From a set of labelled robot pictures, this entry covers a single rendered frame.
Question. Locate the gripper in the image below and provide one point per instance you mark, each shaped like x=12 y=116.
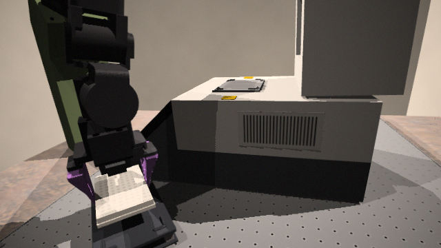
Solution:
x=78 y=173

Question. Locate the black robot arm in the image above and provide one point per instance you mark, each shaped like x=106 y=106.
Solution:
x=105 y=92

